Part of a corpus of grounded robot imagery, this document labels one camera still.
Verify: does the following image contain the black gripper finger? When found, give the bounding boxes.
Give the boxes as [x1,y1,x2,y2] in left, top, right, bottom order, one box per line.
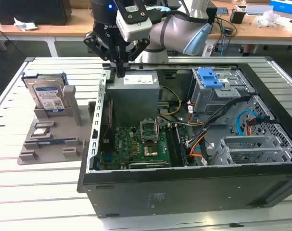
[83,31,120,77]
[120,39,151,77]

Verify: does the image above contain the hard disk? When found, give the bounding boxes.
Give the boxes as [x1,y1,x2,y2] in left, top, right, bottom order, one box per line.
[21,72,69,114]

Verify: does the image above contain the grey metal disk bay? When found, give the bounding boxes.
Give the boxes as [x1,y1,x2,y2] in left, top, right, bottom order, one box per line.
[209,135,292,166]

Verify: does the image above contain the grey power supply unit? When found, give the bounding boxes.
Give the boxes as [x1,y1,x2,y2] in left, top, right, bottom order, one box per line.
[106,71,160,121]

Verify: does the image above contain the large black box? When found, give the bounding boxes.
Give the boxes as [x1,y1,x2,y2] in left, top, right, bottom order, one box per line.
[0,0,72,26]

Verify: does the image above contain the white crumpled paper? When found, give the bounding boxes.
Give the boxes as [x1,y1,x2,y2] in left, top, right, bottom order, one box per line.
[13,16,38,31]

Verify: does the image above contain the metal socket cover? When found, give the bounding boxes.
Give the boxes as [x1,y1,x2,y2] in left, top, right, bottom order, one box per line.
[140,118,160,144]

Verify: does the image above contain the blue plastic drive latch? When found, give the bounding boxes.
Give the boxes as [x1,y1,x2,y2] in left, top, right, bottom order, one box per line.
[198,68,224,90]

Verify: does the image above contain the small black computer tower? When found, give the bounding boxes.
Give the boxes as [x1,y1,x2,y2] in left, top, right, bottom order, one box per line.
[205,6,218,32]

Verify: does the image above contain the grey metal drive cage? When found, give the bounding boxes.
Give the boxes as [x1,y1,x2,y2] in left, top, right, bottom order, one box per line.
[189,67,256,121]

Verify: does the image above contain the grey parts rack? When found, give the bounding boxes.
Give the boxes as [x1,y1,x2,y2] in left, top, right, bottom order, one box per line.
[17,85,97,166]

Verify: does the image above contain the green motherboard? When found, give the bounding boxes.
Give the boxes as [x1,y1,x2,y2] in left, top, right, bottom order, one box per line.
[97,120,197,170]

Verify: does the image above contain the black square holder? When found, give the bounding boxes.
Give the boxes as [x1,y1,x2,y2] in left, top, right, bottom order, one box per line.
[229,11,246,24]

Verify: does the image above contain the CPU socket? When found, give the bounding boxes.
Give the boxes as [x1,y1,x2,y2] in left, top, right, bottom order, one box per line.
[142,143,160,157]

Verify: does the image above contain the black RAM slot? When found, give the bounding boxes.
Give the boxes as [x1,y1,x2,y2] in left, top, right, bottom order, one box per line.
[166,124,177,167]
[169,124,180,167]
[172,124,184,167]

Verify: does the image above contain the silver CPU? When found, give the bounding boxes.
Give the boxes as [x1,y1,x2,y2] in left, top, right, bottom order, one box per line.
[33,128,50,138]

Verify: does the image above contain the RAM stick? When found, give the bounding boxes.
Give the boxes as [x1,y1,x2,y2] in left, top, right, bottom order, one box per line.
[37,139,65,146]

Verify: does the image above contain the black graphics card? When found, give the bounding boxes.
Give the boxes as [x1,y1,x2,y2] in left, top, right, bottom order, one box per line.
[128,160,171,170]

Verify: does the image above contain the grey flat tray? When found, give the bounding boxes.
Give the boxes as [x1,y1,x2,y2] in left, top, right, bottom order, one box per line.
[245,4,274,16]

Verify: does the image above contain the clear plastic bags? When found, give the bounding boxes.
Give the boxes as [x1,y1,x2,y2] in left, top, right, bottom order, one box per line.
[253,12,281,28]

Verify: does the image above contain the blue white cardboard box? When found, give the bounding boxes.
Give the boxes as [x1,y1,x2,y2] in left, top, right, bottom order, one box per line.
[268,0,292,19]

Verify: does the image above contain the black open PC case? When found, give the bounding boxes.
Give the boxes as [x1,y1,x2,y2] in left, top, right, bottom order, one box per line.
[77,55,292,219]

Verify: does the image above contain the yellow power wires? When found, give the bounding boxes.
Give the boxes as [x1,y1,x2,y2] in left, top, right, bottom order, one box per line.
[159,86,182,116]

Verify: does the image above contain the red orange wire bundle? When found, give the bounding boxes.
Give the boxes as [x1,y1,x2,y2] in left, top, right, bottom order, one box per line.
[186,100,205,126]

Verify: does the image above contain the black cable bundle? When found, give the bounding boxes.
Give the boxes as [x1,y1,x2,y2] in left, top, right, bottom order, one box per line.
[185,95,257,167]

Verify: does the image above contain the orange data wire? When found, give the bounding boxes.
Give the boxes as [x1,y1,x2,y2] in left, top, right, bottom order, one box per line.
[188,137,209,158]

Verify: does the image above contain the wooden desk white frame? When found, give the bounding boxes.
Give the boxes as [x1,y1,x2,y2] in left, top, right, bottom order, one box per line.
[0,0,292,58]

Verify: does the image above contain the blue data wire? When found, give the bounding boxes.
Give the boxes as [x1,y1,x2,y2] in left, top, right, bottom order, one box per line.
[190,109,267,156]

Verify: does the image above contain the red orange disk power wire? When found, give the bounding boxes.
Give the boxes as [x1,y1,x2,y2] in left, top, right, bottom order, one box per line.
[245,115,276,137]

